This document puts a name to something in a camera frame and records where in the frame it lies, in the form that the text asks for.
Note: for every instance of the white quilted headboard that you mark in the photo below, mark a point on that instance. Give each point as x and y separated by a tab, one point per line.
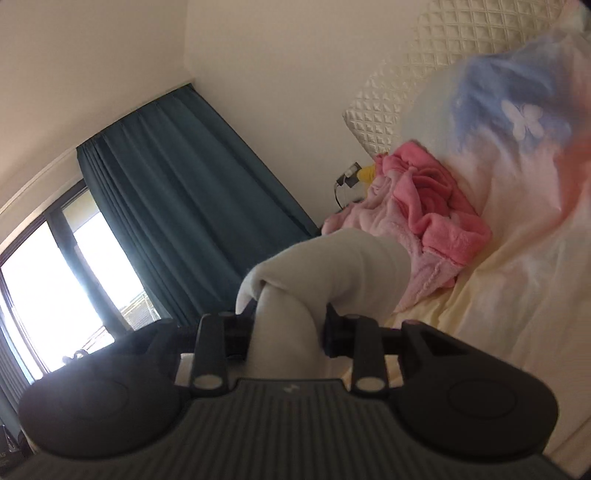
415	69

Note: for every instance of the pastel bed sheet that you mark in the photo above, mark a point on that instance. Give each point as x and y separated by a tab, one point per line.
531	300

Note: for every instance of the dark framed window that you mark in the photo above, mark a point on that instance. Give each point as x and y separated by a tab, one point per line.
46	286

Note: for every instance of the deep pink fleece garment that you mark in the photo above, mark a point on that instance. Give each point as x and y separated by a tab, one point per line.
438	207

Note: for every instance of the pastel butterfly print pillow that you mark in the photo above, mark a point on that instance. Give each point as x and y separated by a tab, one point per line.
508	92

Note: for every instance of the blue curtain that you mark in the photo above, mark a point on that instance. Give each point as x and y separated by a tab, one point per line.
184	184
11	387

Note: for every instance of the yellow plush toy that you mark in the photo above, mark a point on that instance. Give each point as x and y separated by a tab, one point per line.
367	174

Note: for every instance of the cream pants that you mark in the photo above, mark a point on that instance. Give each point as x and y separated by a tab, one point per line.
323	267

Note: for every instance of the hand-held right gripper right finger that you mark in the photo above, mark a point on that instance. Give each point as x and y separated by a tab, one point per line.
334	337

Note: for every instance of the light pink fleece robe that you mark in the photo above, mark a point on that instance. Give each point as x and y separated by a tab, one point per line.
369	212

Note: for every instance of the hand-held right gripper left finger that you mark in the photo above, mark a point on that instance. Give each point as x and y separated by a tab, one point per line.
235	339

